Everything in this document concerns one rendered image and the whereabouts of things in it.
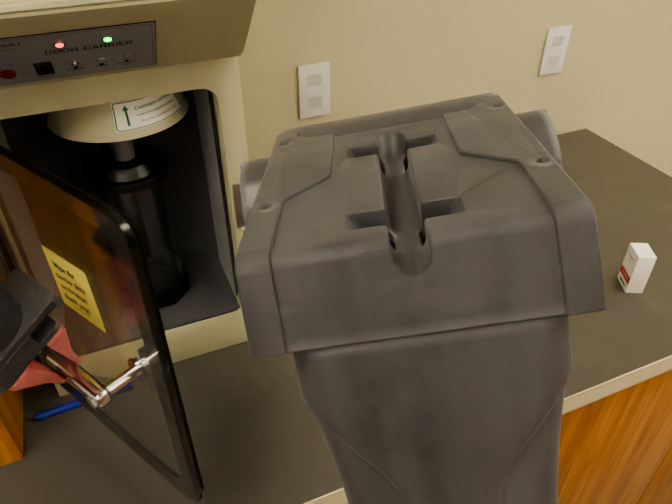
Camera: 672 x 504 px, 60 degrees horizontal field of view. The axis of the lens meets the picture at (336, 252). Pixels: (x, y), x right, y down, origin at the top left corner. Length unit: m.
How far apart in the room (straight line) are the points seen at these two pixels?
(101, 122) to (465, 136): 0.62
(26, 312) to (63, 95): 0.26
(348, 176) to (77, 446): 0.79
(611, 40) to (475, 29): 0.43
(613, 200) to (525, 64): 0.39
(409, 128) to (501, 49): 1.31
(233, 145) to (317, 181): 0.61
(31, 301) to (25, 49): 0.23
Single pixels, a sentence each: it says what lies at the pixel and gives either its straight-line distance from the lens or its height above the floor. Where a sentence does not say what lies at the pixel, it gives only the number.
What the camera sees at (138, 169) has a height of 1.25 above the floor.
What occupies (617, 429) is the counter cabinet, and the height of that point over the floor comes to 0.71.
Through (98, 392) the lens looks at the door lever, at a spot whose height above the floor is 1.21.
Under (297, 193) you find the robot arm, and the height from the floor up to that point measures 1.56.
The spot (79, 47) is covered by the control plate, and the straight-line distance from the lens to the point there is 0.62.
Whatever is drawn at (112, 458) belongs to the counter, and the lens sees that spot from 0.88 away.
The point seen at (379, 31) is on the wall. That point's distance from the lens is 1.30.
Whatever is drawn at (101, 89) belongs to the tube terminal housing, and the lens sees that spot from 0.71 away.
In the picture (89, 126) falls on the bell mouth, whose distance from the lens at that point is 0.76.
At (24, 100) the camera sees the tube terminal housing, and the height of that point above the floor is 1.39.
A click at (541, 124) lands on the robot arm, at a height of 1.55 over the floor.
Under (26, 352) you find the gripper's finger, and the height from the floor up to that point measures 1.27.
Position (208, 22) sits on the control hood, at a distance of 0.62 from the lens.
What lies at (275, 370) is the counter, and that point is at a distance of 0.93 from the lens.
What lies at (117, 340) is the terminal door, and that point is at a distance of 0.61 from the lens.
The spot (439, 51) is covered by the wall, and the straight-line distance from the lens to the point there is 1.39.
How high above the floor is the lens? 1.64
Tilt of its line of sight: 38 degrees down
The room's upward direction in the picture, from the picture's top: straight up
